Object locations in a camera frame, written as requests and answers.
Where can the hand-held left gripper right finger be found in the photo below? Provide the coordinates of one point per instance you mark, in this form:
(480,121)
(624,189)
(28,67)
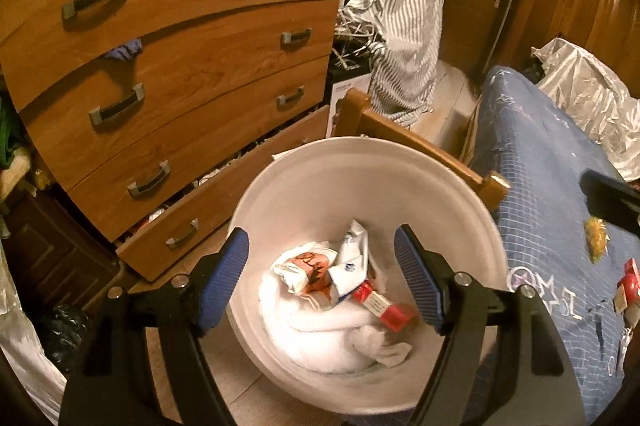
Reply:
(417,281)

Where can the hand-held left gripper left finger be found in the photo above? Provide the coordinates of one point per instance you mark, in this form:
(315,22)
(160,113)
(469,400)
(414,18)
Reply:
(222,283)

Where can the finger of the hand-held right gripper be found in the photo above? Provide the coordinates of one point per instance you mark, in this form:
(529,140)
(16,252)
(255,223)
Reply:
(612,201)

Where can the red cigarette box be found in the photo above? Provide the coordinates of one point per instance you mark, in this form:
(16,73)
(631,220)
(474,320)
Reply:
(387,306)

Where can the red and white wrapper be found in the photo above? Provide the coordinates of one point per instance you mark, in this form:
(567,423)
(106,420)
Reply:
(310,271)

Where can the white plastic bucket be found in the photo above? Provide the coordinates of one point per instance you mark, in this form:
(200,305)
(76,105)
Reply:
(360,186)

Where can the yellow snack packet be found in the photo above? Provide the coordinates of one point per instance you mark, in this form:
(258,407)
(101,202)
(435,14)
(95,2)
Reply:
(597,241)

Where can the small light wooden chair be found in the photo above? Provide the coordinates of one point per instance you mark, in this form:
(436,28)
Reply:
(415,141)

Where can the black plastic bag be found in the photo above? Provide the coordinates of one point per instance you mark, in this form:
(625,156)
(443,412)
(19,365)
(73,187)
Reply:
(65,336)

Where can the dark wooden nightstand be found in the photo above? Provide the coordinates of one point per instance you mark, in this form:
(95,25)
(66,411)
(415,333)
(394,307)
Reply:
(55,246)

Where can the white printed carton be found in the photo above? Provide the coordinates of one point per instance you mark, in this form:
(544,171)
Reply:
(347,101)

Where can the white crumpled sheet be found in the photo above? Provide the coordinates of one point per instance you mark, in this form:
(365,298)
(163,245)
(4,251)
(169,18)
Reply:
(25,346)

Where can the wooden dresser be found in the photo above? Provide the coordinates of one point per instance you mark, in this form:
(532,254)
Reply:
(190,71)

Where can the pile of dark clothes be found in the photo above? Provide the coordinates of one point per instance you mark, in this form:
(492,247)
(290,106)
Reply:
(12,151)

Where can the blue cloth in drawer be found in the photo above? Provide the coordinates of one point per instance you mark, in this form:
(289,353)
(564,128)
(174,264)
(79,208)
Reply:
(125,51)

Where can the striped grey cloth cover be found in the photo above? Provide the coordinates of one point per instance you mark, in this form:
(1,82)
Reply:
(400,21)

